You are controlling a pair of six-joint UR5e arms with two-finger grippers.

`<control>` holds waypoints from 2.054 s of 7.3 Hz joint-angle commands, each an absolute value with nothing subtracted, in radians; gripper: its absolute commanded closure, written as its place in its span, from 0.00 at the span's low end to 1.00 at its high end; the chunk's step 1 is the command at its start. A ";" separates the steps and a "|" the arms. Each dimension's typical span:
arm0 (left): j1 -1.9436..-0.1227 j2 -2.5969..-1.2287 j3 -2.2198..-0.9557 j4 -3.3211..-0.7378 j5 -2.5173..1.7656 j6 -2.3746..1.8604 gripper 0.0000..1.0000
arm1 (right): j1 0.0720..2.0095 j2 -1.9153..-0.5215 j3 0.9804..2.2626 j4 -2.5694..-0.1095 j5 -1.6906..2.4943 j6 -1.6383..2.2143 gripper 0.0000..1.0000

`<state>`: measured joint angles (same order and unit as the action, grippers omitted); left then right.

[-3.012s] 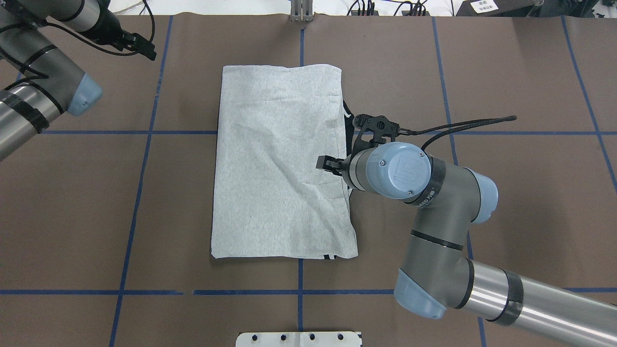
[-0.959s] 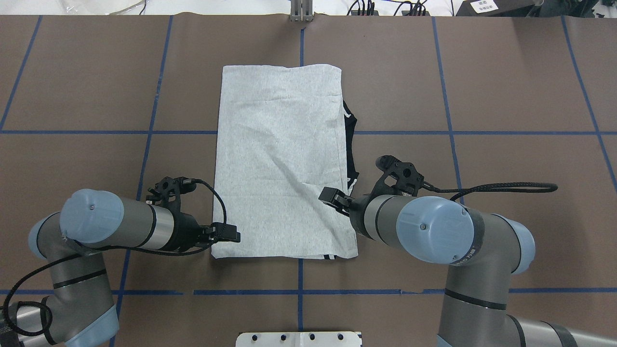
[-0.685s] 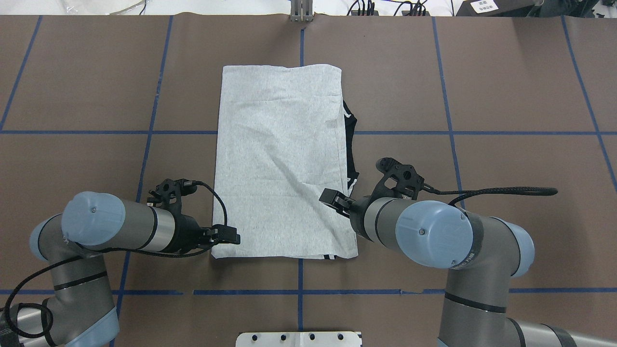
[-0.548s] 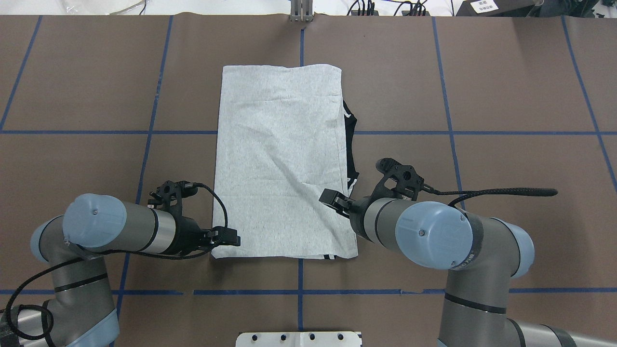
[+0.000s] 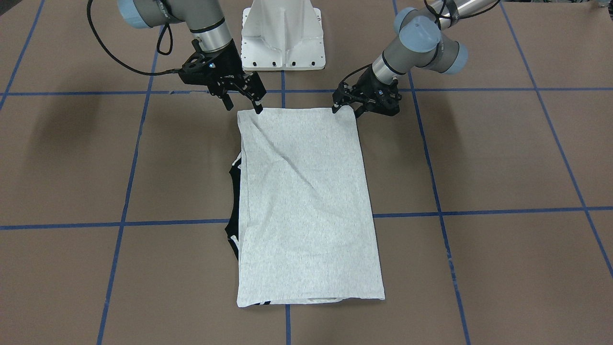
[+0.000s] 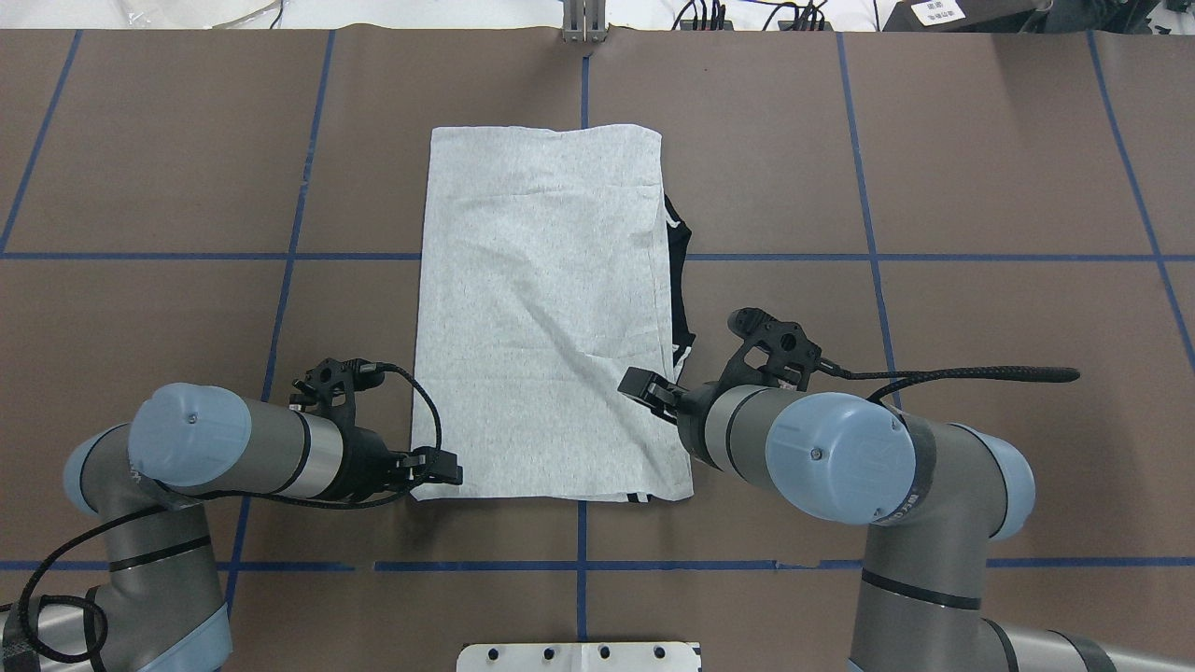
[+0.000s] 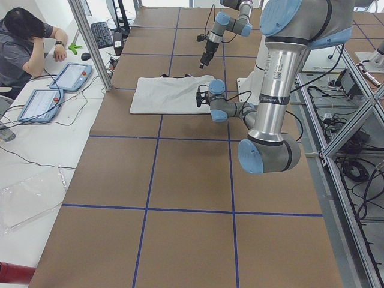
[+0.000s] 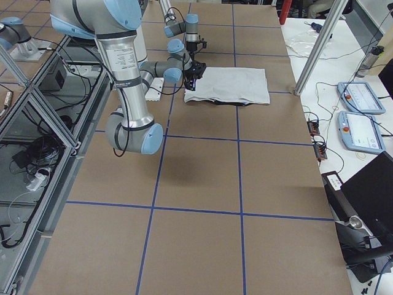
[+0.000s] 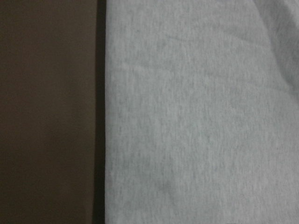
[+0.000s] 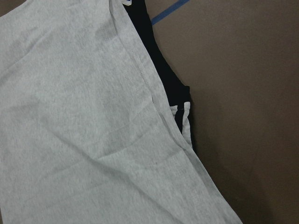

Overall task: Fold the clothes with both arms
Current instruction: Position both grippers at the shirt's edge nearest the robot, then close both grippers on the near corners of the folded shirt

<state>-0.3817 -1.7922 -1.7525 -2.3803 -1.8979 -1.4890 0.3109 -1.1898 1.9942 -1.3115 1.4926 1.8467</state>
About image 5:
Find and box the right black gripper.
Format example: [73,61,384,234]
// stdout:
[179,39,267,114]

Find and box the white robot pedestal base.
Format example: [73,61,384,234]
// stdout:
[241,0,326,71]

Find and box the grey cartoon print t-shirt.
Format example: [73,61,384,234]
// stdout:
[235,106,386,308]

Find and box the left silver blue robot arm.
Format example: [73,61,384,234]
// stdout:
[331,0,499,117]

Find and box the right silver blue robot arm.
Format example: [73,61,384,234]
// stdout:
[117,0,266,114]

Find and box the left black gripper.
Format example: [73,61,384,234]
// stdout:
[331,67,401,118]

